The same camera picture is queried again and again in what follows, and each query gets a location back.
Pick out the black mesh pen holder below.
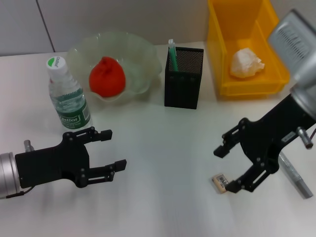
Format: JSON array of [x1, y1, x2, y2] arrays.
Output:
[[163, 45, 205, 110]]

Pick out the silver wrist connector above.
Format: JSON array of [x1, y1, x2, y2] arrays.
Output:
[[297, 126, 314, 149], [23, 139, 35, 152]]

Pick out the yellow plastic bin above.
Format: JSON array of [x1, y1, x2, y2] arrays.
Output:
[[206, 0, 291, 100]]

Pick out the beige barcode eraser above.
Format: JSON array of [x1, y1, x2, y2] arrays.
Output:
[[211, 173, 234, 194]]

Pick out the grey marker pen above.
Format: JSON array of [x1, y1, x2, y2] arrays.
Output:
[[278, 151, 315, 199]]

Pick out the red soft ball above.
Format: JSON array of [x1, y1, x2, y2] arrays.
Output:
[[89, 56, 127, 99]]

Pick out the green glass fruit bowl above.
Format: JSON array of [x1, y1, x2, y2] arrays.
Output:
[[64, 30, 164, 107]]

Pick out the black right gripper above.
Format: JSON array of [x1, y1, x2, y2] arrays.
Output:
[[213, 93, 312, 194]]

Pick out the white paper ball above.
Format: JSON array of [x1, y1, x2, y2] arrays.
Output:
[[230, 47, 266, 79]]

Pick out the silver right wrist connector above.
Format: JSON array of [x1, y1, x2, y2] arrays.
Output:
[[297, 126, 314, 149]]

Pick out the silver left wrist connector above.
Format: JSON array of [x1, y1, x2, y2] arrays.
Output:
[[23, 139, 35, 152]]

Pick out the clear green-label water bottle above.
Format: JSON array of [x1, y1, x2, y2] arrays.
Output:
[[44, 56, 93, 132]]

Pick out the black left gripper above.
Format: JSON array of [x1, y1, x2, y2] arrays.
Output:
[[14, 126, 127, 189]]

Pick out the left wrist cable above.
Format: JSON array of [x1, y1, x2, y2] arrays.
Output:
[[5, 187, 33, 199]]

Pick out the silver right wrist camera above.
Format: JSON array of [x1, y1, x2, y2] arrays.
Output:
[[268, 9, 316, 83]]

